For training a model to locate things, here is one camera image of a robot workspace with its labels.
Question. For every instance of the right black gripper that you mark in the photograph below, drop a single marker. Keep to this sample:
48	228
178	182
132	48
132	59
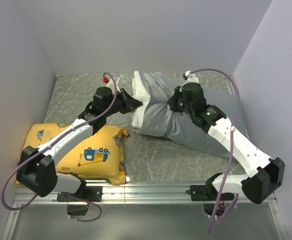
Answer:
173	101

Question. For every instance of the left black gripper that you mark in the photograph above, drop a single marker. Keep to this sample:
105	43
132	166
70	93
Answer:
133	103

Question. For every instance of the white pillow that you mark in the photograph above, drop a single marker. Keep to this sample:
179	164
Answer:
141	92

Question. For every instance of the grey pillowcase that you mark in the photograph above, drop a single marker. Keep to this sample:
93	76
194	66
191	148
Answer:
159	121

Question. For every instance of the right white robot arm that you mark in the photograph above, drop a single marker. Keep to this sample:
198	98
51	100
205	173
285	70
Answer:
263	174

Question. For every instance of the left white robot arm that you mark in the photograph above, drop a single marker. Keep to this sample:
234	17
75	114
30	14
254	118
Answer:
36	169

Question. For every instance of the yellow cartoon print pillow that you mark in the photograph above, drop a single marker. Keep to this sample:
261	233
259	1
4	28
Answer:
100	156

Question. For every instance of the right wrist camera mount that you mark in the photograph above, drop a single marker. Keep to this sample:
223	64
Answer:
190	78

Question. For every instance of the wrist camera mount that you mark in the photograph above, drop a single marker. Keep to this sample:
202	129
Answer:
190	78
111	82

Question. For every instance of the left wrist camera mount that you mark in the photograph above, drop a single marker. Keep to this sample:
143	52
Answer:
111	82

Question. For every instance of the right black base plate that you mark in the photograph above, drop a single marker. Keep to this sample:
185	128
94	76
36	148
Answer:
202	193

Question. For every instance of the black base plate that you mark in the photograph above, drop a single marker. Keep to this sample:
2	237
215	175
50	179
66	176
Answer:
202	193
85	193

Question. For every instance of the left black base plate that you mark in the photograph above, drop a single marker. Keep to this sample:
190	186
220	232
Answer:
85	193

